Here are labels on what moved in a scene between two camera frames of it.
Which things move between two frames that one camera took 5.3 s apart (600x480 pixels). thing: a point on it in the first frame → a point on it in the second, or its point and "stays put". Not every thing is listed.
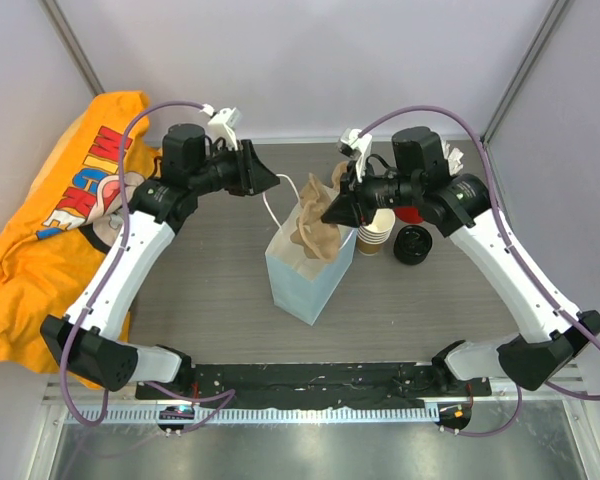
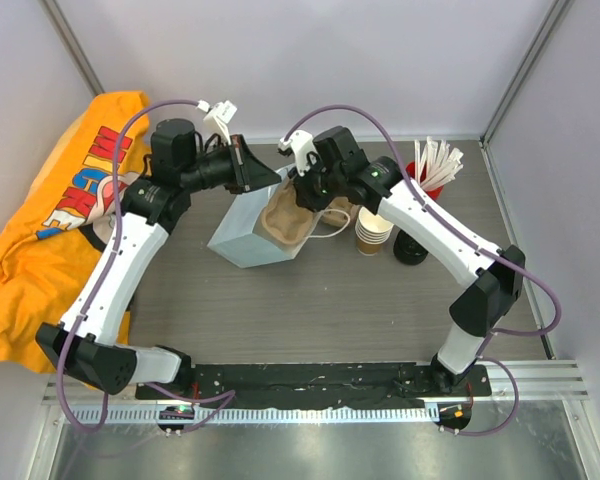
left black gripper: [252, 175] stays put
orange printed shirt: [48, 253] stays put
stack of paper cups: [372, 236] stays put
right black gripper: [342, 210] → [305, 197]
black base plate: [315, 382] stays put
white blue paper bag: [300, 283] → [241, 237]
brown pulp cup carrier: [318, 238] → [284, 220]
